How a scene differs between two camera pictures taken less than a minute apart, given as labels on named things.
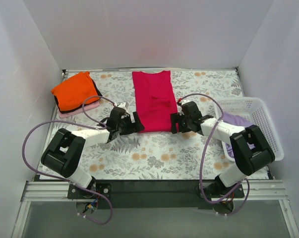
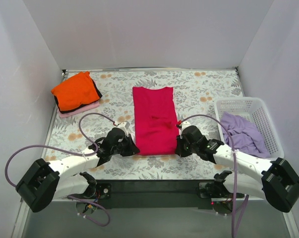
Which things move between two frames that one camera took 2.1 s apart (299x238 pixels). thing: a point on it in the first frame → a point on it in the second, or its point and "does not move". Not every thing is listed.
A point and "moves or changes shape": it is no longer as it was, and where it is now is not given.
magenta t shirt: x=155 y=100 moves or changes shape
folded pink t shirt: x=87 y=106 does not move
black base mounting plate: x=155 y=194 does not move
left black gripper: x=133 y=123 → x=127 y=147
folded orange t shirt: x=72 y=91 does not move
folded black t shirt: x=79 y=106 does not move
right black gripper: x=177 y=121 → x=184 y=146
